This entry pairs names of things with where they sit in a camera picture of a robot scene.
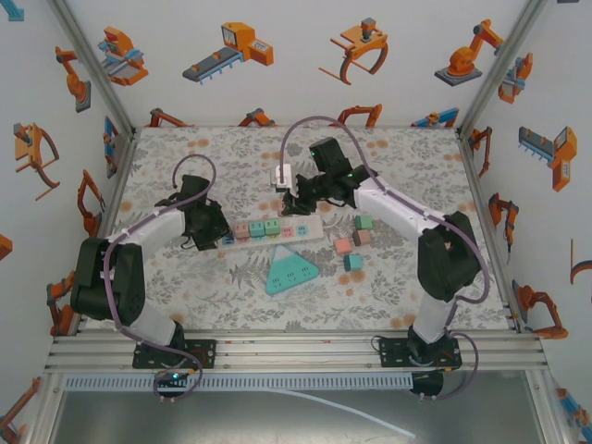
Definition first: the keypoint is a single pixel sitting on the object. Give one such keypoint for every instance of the floral table cloth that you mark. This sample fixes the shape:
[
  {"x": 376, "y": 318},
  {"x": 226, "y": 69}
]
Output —
[{"x": 370, "y": 300}]

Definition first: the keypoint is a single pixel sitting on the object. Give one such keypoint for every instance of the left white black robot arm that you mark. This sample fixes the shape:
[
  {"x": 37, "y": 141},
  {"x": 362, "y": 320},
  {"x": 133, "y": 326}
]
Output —
[{"x": 152, "y": 226}]

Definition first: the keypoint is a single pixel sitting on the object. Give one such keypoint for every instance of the aluminium front frame rail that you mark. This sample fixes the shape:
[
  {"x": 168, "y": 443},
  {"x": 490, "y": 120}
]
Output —
[{"x": 296, "y": 353}]

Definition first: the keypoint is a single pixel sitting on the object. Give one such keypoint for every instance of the long white power strip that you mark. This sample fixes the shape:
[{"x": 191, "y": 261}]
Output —
[{"x": 303, "y": 230}]

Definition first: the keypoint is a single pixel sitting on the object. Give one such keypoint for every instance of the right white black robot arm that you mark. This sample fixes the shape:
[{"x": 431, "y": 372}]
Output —
[{"x": 393, "y": 201}]

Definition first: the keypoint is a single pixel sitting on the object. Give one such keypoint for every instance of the teal plug cube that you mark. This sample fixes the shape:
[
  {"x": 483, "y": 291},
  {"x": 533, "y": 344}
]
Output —
[
  {"x": 255, "y": 228},
  {"x": 353, "y": 262}
]

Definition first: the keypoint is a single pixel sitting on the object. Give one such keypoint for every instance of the thin white tube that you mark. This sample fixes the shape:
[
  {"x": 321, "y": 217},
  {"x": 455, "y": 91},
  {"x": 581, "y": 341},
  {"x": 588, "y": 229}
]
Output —
[{"x": 351, "y": 409}]

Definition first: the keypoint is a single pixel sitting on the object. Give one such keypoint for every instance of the teal triangular power strip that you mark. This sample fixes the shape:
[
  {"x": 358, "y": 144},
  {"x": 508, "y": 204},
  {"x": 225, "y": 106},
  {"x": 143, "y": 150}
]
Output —
[{"x": 291, "y": 277}]

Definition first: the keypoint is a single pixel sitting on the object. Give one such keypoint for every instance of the pink plug cube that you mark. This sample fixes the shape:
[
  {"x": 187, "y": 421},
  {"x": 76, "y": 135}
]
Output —
[
  {"x": 342, "y": 247},
  {"x": 241, "y": 230}
]

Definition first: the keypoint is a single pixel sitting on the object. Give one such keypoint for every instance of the aluminium corner post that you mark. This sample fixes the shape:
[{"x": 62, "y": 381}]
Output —
[
  {"x": 92, "y": 65},
  {"x": 504, "y": 65}
]

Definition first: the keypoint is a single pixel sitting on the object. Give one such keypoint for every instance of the mauve plug cube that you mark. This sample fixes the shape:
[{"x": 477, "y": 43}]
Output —
[{"x": 361, "y": 238}]

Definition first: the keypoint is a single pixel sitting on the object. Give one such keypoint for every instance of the black controller box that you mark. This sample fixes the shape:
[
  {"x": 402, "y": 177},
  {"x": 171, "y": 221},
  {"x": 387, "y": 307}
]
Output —
[
  {"x": 427, "y": 386},
  {"x": 173, "y": 383}
]

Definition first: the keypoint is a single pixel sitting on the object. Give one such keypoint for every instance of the aluminium side rail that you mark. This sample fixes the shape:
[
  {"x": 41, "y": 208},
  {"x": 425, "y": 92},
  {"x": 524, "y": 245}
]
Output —
[
  {"x": 115, "y": 199},
  {"x": 476, "y": 194}
]

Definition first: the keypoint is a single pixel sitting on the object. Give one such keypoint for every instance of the green plug cube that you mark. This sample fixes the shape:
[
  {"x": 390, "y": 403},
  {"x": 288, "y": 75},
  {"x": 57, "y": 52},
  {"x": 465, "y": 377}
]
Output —
[
  {"x": 364, "y": 222},
  {"x": 271, "y": 226}
]

